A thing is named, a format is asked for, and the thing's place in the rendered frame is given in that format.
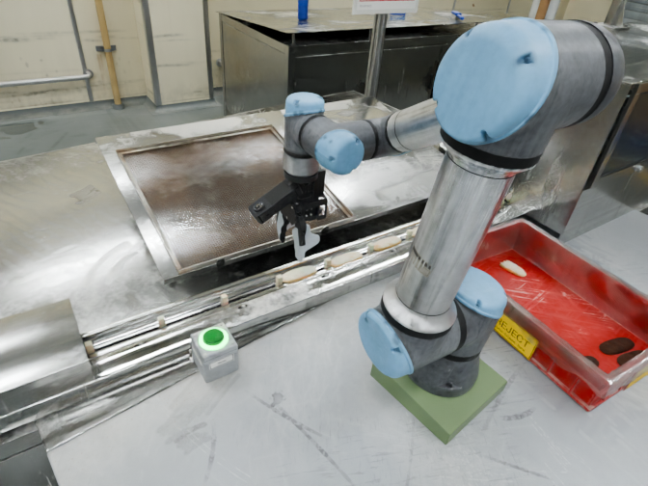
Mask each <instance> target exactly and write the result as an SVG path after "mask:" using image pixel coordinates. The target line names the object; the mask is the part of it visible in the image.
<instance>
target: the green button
mask: <svg viewBox="0 0 648 486"><path fill-rule="evenodd" d="M202 340H203V343H204V344H206V345H209V346H215V345H218V344H220V343H222V342H223V340H224V333H223V332H222V331H221V330H219V329H209V330H207V331H206V332H205V333H204V334H203V336H202Z"/></svg>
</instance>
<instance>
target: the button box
mask: <svg viewBox="0 0 648 486"><path fill-rule="evenodd" d="M210 328H220V329H223V330H225V331H226V332H227V334H228V336H229V339H228V342H227V343H226V345H225V346H223V347H222V348H220V349H217V350H207V349H204V348H202V347H201V346H200V343H199V337H200V335H201V333H202V332H203V331H205V330H207V329H210ZM190 338H191V344H192V348H190V349H188V353H189V360H190V361H191V360H193V359H194V362H195V363H196V365H197V367H198V370H196V372H198V371H199V372H200V373H201V375H202V378H203V379H204V381H205V382H206V383H209V382H211V381H214V380H216V379H218V378H220V377H223V376H225V375H227V374H229V373H232V372H234V371H235V370H237V369H238V368H239V367H238V348H237V343H236V341H235V340H234V338H233V337H232V335H231V334H230V331H229V330H228V328H227V327H226V325H225V324H224V323H220V324H217V325H214V326H212V327H209V328H206V329H204V330H201V331H198V332H196V333H194V334H192V335H191V336H190Z"/></svg>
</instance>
